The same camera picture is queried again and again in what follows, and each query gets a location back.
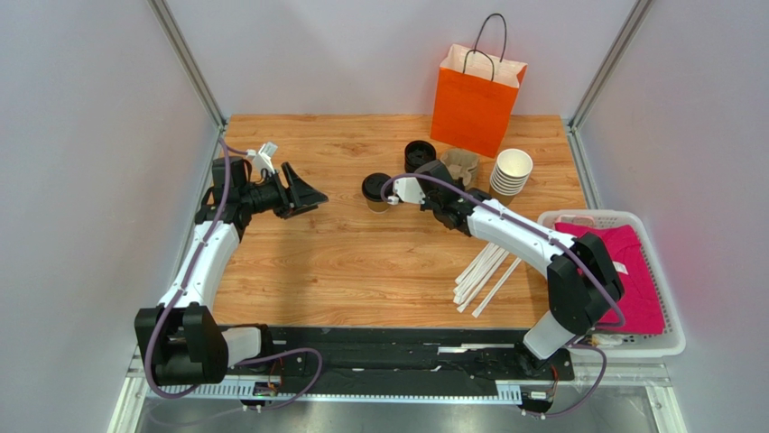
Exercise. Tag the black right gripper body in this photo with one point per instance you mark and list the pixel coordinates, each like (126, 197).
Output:
(427, 184)

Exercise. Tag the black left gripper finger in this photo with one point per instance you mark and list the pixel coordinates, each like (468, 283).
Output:
(301, 193)
(294, 209)

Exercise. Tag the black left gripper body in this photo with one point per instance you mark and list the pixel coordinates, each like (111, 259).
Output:
(269, 197)

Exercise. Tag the black cup lid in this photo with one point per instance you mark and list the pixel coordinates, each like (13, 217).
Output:
(372, 186)

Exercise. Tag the brown paper cup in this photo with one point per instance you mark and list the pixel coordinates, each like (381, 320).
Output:
(377, 206)

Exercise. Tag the orange paper bag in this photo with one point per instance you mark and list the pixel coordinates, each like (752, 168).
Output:
(475, 96)

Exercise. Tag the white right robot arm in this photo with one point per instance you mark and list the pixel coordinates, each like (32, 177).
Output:
(582, 280)

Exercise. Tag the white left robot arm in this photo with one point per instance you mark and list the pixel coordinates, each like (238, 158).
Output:
(180, 341)

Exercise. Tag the white wrapped straw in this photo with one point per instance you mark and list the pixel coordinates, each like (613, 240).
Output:
(461, 307)
(489, 249)
(488, 267)
(499, 284)

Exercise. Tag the stack of black lids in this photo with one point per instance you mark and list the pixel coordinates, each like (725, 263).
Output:
(418, 153)

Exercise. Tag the stack of paper cups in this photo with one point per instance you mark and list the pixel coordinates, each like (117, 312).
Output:
(511, 171)

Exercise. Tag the pink folded cloth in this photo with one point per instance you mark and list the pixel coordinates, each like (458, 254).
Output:
(640, 304)

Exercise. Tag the white plastic basket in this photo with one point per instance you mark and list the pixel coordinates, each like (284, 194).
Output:
(614, 344)

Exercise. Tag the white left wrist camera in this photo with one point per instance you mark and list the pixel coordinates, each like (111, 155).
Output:
(261, 159)

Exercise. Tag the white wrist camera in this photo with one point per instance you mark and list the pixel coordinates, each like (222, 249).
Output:
(406, 190)
(261, 159)

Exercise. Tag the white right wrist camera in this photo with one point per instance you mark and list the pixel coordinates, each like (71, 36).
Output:
(406, 190)

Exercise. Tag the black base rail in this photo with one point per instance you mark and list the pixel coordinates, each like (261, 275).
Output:
(405, 362)

